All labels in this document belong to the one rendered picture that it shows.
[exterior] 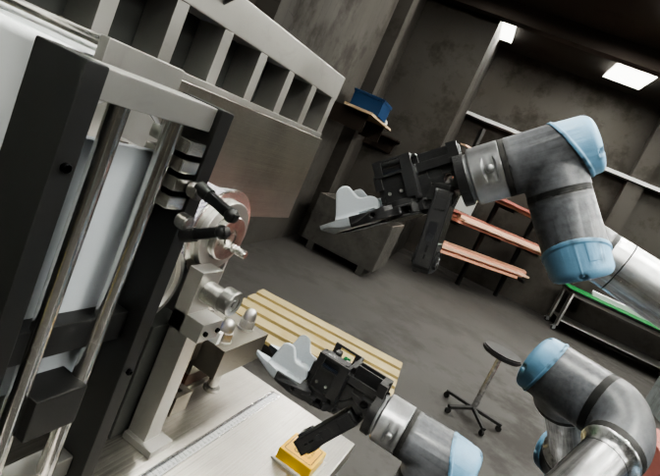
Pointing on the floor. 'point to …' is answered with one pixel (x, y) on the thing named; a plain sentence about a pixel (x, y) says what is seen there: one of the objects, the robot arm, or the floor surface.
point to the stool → (486, 384)
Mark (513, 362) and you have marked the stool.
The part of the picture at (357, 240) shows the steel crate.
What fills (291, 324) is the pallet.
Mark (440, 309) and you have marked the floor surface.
